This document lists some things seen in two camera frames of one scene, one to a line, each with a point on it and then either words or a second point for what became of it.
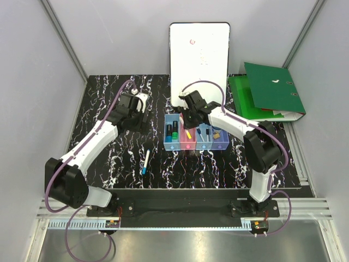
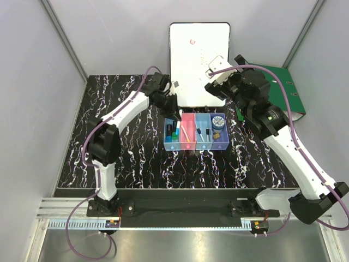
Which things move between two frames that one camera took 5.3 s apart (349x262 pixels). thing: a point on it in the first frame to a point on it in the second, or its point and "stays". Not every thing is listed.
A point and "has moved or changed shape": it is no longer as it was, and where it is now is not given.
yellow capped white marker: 188,134 has moved or changed shape
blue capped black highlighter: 168,138 stays
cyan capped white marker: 144,167 to 178,123
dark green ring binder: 272,89 stays
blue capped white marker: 201,136 stays
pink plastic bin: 186,143 stays
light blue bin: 205,145 stays
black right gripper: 187,124 to 218,90
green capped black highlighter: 175,127 stays
